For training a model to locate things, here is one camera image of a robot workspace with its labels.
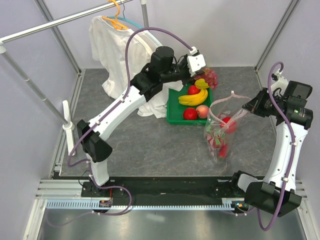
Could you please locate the purple cable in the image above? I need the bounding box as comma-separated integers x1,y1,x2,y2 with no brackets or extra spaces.
45,27,198,228
222,61,300,231

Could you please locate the red grapes bunch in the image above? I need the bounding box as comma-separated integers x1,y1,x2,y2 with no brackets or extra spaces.
194,68,218,90

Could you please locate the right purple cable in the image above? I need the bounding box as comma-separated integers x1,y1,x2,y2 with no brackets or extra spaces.
222,61,300,231

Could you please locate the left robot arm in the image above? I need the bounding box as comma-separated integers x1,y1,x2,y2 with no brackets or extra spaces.
76,46,206,197

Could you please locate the green plastic crate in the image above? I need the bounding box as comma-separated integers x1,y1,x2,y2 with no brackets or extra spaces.
166,82,214,126

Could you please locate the peach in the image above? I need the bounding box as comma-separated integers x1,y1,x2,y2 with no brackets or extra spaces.
195,105,209,119

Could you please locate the pink dragon fruit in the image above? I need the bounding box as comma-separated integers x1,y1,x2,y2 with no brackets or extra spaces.
205,126,227,150

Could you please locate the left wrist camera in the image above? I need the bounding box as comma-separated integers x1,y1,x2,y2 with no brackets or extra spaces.
186,46,206,77

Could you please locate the yellow star fruit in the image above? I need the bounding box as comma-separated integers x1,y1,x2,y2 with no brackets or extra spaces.
194,78,210,90

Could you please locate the red apple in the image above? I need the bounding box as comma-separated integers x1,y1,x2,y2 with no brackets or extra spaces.
220,116,238,134
182,107,198,121

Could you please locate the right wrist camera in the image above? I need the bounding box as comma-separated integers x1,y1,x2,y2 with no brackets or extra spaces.
270,71,289,96

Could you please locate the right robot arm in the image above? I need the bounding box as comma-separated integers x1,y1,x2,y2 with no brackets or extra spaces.
229,81,313,217

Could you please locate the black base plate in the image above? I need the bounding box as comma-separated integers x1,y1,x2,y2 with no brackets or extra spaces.
79,175,261,207

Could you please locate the silver clothes rack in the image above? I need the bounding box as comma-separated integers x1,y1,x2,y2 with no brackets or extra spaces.
0,0,151,158

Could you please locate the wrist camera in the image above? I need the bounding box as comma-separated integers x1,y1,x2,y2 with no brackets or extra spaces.
186,46,206,77
270,71,289,96

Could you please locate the red chili pepper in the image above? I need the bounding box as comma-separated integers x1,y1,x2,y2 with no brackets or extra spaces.
218,144,228,161

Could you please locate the white cable duct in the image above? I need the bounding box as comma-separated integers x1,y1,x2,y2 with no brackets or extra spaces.
46,199,235,211

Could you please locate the yellow banana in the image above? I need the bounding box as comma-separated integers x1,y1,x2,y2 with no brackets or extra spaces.
178,89,209,107

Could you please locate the clear pink zip top bag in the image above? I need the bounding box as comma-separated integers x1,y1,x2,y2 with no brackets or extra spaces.
204,91,251,164

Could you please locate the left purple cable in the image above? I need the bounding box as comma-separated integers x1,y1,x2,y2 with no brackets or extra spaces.
45,27,198,228

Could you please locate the orange clothes hanger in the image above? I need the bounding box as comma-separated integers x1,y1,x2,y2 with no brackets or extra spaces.
101,0,129,30

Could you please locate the white t-shirt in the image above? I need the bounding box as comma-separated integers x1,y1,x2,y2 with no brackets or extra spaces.
89,16,183,119

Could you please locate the teal clothes hanger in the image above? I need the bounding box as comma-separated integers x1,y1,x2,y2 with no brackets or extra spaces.
117,0,143,29

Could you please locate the small red wrinkled fruit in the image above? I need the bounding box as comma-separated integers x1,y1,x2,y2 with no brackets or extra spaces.
187,85,201,95

